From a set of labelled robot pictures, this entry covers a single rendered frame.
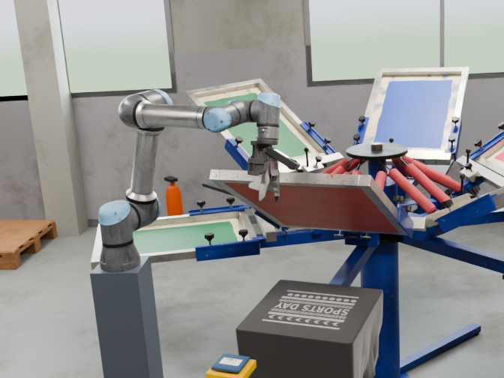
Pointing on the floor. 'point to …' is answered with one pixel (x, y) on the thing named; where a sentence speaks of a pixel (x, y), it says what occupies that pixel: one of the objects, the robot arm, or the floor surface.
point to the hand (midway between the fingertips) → (270, 202)
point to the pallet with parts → (22, 239)
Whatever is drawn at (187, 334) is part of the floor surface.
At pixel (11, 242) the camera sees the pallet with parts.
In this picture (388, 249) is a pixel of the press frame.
